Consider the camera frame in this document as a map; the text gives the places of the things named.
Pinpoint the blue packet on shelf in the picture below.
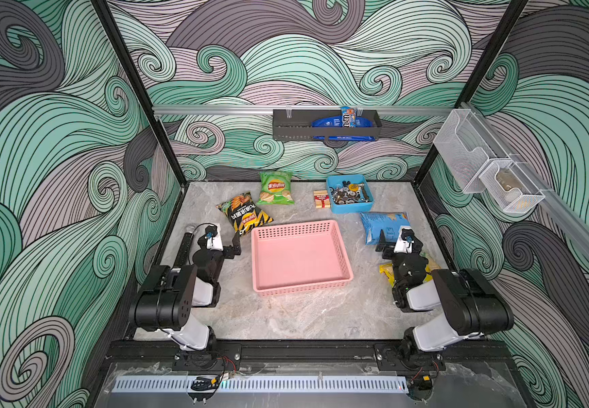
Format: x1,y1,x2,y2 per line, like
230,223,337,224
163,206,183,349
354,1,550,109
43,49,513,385
311,116,376,141

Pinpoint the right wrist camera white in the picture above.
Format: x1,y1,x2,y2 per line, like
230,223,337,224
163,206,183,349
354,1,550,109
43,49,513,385
394,226,423,254

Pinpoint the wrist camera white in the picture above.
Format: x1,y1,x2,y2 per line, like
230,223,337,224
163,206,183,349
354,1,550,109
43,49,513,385
394,226,423,254
197,223,223,251

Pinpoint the green chips bag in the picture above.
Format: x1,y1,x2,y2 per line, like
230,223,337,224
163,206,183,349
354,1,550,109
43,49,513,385
258,171,294,205

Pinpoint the blue chips bag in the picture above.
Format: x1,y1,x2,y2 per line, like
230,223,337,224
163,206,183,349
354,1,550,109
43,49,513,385
360,212,412,245

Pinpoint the black yellow chips bag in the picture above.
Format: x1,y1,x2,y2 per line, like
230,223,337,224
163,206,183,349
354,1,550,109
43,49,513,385
216,192,274,236

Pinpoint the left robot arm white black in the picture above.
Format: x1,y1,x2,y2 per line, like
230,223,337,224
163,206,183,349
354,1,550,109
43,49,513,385
129,224,242,352

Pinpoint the black metal bar on table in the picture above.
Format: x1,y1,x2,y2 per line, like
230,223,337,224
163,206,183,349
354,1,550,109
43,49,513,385
173,232,193,269

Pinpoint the red playing card box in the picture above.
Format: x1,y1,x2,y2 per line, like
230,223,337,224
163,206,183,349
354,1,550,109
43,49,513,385
313,190,331,209

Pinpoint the white slotted cable duct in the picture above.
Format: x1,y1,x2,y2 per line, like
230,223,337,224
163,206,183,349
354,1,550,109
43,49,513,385
112,375,409,394

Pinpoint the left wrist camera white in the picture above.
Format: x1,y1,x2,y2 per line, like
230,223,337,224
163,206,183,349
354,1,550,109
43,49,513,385
197,223,223,251

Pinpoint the small snack packet on shelf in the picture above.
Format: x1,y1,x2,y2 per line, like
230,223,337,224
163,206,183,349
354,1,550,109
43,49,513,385
341,106,357,128

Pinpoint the large clear wall bin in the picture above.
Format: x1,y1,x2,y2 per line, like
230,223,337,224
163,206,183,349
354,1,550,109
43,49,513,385
434,109,493,194

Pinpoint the blue tray of chess pieces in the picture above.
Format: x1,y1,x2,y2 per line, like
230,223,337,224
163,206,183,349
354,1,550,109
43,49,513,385
326,174,374,214

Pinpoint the aluminium wall rail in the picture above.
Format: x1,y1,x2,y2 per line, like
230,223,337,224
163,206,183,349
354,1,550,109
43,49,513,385
460,102,589,262
153,105,452,117

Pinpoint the black wall shelf basket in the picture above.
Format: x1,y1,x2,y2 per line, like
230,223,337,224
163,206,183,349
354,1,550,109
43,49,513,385
272,109,383,142

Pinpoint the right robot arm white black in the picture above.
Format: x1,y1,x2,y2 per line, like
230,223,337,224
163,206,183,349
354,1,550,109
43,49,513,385
376,227,515,355

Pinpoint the aluminium wall rail back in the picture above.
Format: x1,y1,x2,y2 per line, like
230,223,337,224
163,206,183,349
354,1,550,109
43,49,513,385
153,105,452,117

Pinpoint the small clear wall bin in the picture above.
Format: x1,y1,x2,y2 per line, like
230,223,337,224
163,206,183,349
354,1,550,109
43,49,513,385
479,159,545,215

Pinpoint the aluminium wall rail right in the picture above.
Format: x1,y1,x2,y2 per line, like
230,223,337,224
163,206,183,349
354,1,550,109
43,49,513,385
460,102,589,262

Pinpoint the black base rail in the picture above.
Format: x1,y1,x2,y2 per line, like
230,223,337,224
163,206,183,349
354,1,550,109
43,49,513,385
105,338,509,364

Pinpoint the pink plastic basket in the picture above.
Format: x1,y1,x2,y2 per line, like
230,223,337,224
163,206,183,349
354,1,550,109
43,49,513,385
251,219,354,296

